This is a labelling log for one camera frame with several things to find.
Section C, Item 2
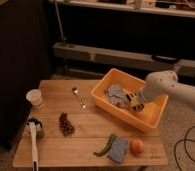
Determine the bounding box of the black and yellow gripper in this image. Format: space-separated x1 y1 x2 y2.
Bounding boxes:
126 93 144 112

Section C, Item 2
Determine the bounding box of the grey eraser cloth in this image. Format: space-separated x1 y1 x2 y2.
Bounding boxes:
105 84 129 109

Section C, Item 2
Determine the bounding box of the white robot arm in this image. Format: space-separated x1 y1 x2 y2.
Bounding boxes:
130 70 195 112

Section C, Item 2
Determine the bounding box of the yellow plastic tray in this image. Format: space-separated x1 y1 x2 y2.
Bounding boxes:
91 69 168 132

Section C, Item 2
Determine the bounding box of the green pepper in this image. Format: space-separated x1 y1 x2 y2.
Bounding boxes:
93 134 116 157

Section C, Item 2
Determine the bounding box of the orange fruit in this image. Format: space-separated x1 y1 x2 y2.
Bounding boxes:
130 139 144 155

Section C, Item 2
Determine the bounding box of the grey blue sponge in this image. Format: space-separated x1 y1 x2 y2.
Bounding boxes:
108 137 128 164

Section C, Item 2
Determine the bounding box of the metal spoon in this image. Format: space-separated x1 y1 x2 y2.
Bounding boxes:
72 87 86 109

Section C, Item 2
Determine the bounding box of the grey metal shelf beam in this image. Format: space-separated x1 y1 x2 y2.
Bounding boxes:
53 42 195 76

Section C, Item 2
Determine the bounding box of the wooden board table top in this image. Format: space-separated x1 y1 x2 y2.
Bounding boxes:
12 79 169 168

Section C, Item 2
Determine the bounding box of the brown pine cone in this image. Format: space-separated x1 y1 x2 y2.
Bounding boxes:
59 113 75 137

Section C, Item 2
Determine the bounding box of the white plastic cup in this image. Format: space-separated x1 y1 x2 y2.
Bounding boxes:
26 89 43 108

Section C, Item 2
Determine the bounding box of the black cable on floor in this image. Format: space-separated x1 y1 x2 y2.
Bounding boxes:
173 111 195 166

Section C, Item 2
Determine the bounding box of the white handled brush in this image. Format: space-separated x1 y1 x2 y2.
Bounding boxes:
27 118 43 171

